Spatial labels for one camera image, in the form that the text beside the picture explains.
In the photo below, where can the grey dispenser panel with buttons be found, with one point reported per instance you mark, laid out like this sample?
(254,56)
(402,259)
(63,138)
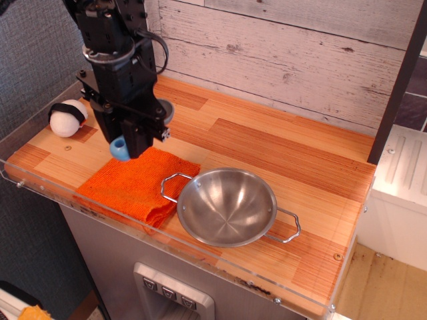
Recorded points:
(164,297)

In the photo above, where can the stainless steel two-handled bowl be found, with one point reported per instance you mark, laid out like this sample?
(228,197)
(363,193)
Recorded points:
(227,207)

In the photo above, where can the blue handled grey spoon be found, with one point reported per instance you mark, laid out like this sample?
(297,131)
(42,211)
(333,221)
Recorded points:
(120,150)

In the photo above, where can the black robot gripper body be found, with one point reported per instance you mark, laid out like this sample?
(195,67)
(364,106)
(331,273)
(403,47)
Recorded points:
(123,79)

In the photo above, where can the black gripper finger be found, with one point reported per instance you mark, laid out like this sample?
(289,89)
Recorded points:
(137,134)
(107,120)

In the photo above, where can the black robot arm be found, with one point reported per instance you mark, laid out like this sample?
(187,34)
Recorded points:
(106,26)

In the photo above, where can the white toy sink cabinet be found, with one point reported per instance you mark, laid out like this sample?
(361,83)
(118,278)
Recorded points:
(393,221)

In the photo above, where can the orange knitted rag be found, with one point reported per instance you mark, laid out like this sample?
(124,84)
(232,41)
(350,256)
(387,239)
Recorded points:
(134,187)

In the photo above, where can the dark vertical post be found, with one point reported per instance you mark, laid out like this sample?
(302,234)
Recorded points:
(407,67)

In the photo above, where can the yellow cloth object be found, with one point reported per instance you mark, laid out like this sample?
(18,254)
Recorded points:
(34,313)

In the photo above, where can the clear acrylic table guard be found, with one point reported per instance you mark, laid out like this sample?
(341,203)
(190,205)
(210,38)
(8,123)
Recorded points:
(326,194)

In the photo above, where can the white plush sushi ball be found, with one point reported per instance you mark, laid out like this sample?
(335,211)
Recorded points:
(67,118)

